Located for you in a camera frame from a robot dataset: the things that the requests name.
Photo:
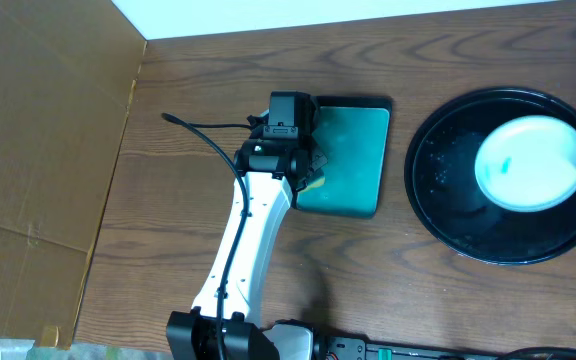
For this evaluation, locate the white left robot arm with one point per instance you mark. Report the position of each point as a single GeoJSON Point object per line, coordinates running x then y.
{"type": "Point", "coordinates": [224, 321]}

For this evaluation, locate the green rectangular water tray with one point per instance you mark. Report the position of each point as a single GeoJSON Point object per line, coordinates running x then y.
{"type": "Point", "coordinates": [352, 132]}

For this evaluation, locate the black round tray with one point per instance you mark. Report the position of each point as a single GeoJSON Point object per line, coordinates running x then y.
{"type": "Point", "coordinates": [441, 185]}

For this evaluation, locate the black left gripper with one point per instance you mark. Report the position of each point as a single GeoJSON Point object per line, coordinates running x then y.
{"type": "Point", "coordinates": [311, 170]}

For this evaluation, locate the brown cardboard panel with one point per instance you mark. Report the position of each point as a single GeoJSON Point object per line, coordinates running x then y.
{"type": "Point", "coordinates": [68, 69]}

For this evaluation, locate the green yellow sponge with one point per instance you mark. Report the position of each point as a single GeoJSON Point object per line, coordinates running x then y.
{"type": "Point", "coordinates": [315, 180]}

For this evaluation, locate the mint plate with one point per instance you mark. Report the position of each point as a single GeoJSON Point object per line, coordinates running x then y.
{"type": "Point", "coordinates": [528, 164]}

